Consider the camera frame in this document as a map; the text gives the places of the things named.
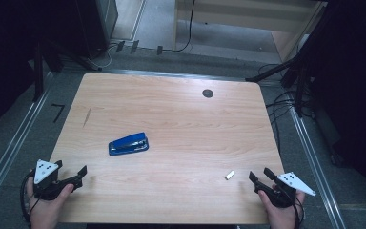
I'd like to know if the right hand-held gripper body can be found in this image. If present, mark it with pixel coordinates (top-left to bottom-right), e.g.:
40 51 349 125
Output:
256 171 316 209

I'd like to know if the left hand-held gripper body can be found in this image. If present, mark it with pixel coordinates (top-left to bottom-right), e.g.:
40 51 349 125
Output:
32 159 77 201

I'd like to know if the blue stapler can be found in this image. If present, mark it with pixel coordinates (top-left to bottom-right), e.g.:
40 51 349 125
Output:
108 132 150 157

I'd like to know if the person's right hand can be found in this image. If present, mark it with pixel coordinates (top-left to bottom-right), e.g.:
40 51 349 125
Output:
257 189 306 229

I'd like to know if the person's left hand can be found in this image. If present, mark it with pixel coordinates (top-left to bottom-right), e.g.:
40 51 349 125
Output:
25 177 76 229

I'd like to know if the black tape mark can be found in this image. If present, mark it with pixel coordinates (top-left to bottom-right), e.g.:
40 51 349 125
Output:
51 103 66 124

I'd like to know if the black metal stand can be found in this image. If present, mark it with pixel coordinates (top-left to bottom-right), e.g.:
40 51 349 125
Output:
31 36 103 103
245 6 335 118

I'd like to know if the dark cabinet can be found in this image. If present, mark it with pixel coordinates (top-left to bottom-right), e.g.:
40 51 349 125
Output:
74 0 119 59

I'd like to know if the light wooden furniture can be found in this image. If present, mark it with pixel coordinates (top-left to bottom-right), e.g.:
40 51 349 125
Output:
173 0 329 63

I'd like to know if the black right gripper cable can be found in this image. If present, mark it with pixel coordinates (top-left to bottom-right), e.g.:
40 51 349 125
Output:
290 190 305 229

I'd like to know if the long metal floor rail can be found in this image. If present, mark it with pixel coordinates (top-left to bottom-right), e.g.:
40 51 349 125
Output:
0 72 54 212
101 68 255 82
288 106 348 229

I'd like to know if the bundle of black floor cables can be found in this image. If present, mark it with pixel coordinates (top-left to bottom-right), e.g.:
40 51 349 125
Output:
256 62 317 155

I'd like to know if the white floor cable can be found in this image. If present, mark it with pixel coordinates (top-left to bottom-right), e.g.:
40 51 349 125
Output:
85 43 119 70

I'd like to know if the black hanging cable with plug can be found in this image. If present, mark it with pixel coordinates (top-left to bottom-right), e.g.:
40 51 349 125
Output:
156 0 196 56

